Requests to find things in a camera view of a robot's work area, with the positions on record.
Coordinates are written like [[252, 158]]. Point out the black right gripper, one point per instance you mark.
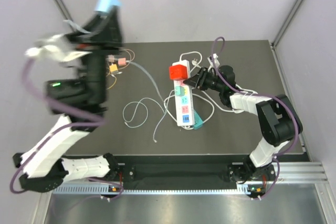
[[198, 80]]

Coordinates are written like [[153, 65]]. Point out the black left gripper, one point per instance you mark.
[[111, 35]]

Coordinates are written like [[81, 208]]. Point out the green USB charger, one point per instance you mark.
[[179, 91]]

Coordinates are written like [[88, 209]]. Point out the red cube socket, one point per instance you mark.
[[178, 72]]

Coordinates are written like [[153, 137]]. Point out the white power strip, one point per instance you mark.
[[184, 104]]

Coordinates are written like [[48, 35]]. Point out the blue USB charger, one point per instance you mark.
[[105, 6]]

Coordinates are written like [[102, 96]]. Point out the yellow USB charger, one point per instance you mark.
[[113, 68]]

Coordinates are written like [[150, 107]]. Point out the teal power strip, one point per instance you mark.
[[198, 121]]

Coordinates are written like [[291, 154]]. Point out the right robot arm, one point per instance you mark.
[[279, 122]]

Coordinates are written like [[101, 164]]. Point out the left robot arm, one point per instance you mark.
[[78, 103]]

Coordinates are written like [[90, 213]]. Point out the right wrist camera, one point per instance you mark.
[[213, 61]]

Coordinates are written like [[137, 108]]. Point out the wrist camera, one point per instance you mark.
[[56, 47], [213, 61]]

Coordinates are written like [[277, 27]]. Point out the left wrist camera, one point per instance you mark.
[[56, 47]]

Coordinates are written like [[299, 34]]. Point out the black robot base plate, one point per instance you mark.
[[185, 171]]

